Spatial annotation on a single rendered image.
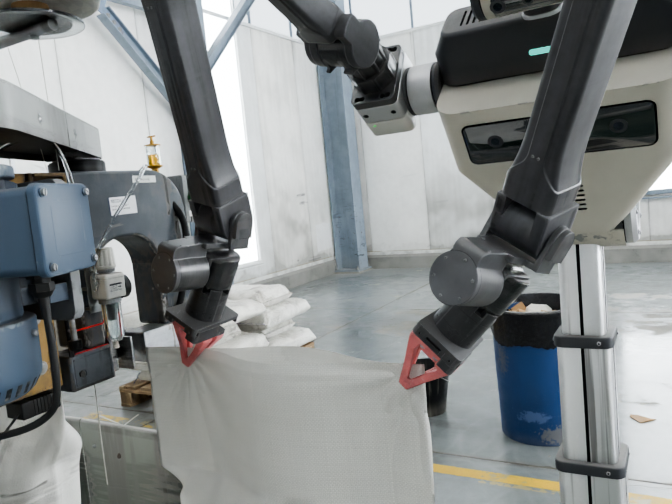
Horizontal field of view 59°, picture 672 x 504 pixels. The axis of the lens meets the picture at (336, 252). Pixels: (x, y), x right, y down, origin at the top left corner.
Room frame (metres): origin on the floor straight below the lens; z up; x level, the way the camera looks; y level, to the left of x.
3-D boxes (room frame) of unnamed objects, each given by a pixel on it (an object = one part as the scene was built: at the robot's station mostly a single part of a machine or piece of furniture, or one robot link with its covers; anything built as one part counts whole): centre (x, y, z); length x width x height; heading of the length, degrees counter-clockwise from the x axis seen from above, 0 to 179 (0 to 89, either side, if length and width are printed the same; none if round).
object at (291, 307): (4.39, 0.56, 0.44); 0.68 x 0.44 x 0.15; 150
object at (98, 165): (1.02, 0.42, 1.35); 0.09 x 0.09 x 0.03
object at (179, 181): (1.16, 0.29, 1.29); 0.08 x 0.05 x 0.09; 60
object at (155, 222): (1.09, 0.46, 1.21); 0.30 x 0.25 x 0.30; 60
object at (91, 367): (0.92, 0.42, 1.04); 0.08 x 0.06 x 0.05; 150
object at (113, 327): (0.90, 0.35, 1.11); 0.03 x 0.03 x 0.06
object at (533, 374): (2.88, -0.94, 0.32); 0.51 x 0.48 x 0.65; 150
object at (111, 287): (0.91, 0.35, 1.14); 0.05 x 0.04 x 0.16; 150
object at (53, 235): (0.62, 0.31, 1.25); 0.10 x 0.08 x 0.12; 175
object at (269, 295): (4.51, 0.73, 0.56); 0.67 x 0.43 x 0.15; 60
